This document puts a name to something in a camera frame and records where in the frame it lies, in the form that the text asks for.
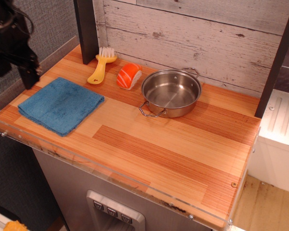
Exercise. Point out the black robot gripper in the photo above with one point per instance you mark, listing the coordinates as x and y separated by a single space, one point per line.
15 30

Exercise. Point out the blue cloth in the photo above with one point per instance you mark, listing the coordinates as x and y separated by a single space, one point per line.
60 106

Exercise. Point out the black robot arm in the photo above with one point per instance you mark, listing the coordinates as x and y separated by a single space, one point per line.
14 48

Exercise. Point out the yellow toy dish brush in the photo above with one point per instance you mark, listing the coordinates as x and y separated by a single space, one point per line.
106 55

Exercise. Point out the orange salmon sushi toy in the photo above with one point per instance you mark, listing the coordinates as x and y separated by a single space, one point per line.
129 75

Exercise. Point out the grey toy kitchen cabinet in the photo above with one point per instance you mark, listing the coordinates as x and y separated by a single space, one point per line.
70 184

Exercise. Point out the yellow object bottom left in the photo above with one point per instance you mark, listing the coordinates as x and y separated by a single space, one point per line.
15 226

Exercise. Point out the stainless steel pot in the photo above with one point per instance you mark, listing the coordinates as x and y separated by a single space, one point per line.
170 92

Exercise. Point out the silver dispenser button panel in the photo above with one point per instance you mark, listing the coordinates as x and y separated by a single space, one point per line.
113 213

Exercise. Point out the clear acrylic table guard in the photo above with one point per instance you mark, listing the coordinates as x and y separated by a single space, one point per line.
192 165

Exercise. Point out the white toy sink unit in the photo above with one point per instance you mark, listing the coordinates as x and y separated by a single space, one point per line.
269 160

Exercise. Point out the dark right shelf post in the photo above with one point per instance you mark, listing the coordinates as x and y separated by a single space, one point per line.
273 74

